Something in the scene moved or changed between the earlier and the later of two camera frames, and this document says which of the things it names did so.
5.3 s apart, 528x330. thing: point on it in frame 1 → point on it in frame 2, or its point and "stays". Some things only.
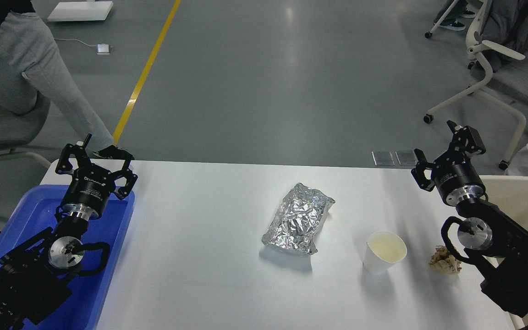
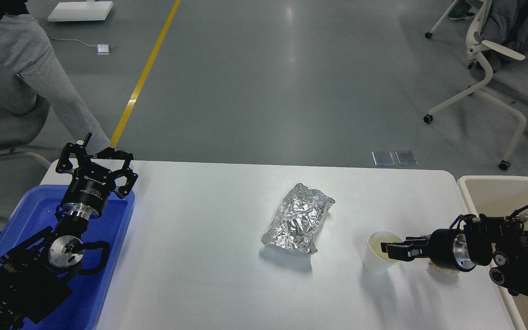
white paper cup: [383, 249] stays
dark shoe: [452, 24] → [460, 10]
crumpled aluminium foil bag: [297, 220] stays
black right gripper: [455, 176] → [448, 249]
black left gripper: [89, 188] stays
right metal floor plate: [406, 157] stays
